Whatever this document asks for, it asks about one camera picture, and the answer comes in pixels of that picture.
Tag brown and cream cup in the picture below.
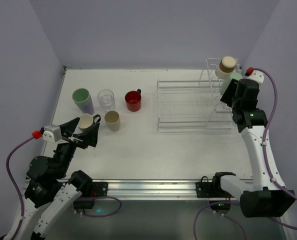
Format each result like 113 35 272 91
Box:
215 56 237 79

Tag red mug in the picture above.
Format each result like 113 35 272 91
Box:
124 89 142 112

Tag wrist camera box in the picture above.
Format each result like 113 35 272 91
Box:
42 124 62 144
245 67 265 85

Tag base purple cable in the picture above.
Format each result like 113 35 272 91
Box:
74 196 123 218
193 201 247 240

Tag left black controller box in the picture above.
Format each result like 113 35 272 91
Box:
73 200 95 211

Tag white wire dish rack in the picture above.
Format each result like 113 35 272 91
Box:
157 58 235 133

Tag tall light green cup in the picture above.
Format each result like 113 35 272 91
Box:
220 72 243 96

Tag lavender cup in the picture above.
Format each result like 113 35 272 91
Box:
77 97 95 115

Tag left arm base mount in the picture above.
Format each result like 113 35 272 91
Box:
91 181 109 198

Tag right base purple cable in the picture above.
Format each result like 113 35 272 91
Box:
193 201 247 240

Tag right black controller box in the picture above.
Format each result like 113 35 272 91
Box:
209 200 231 212

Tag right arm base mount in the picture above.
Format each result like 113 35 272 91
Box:
195 172 236 198

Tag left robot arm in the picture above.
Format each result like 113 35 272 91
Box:
2 114 101 240

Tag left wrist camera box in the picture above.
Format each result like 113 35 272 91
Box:
42 124 62 144

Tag black mug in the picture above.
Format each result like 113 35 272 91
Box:
89 114 101 129

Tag black controller box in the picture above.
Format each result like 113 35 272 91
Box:
209 200 231 212
73 200 95 211

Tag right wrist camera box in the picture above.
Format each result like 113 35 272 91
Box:
245 67 265 85

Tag aluminium mounting rail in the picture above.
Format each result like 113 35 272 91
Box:
19 178 259 201

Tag beige cup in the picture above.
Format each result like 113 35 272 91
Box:
104 110 121 132

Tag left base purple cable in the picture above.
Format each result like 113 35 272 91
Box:
74 196 123 218

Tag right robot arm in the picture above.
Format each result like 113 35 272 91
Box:
212 79 295 218

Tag clear glass front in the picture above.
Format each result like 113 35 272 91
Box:
97 89 115 112

